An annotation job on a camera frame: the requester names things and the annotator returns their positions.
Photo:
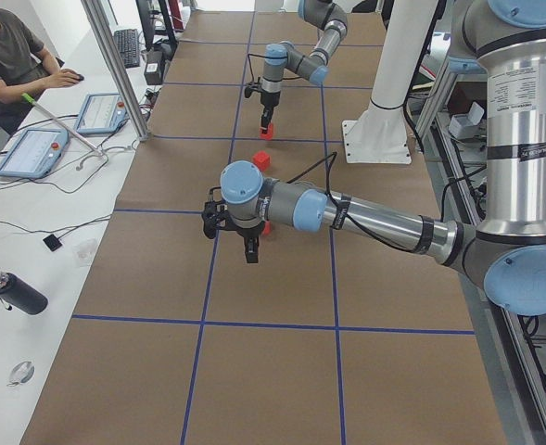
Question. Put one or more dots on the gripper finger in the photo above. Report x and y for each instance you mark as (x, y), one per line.
(264, 119)
(255, 249)
(248, 250)
(270, 117)

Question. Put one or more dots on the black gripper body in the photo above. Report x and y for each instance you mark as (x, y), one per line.
(247, 233)
(269, 100)

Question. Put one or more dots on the red block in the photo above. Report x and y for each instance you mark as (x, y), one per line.
(266, 133)
(267, 228)
(261, 160)

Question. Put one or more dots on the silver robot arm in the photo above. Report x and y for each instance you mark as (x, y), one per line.
(505, 255)
(332, 21)

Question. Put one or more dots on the black power adapter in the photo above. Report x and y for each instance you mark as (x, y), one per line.
(154, 67)

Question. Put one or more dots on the brown paper table mat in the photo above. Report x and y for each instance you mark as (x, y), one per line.
(329, 339)

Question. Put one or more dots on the black keyboard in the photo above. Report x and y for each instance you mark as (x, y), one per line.
(126, 41)

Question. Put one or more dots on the far blue teach pendant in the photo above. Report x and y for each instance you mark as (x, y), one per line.
(100, 114)

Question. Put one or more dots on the blue teach pendant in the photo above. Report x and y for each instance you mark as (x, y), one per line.
(34, 154)
(100, 114)

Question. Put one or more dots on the white box on shelf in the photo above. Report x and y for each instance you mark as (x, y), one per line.
(465, 126)

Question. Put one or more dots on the small black square device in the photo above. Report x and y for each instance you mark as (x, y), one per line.
(52, 242)

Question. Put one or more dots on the near blue teach pendant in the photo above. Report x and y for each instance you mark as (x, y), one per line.
(34, 154)

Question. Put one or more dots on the black water bottle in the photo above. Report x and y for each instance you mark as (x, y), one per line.
(15, 293)

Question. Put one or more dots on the seated person in grey shirt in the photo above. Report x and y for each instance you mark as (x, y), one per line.
(26, 67)

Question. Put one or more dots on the wrist black camera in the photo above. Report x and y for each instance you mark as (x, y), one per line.
(214, 216)
(252, 88)

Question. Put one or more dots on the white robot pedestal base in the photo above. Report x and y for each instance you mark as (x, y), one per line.
(379, 135)

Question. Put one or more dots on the aluminium frame post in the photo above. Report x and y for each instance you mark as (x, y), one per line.
(99, 24)

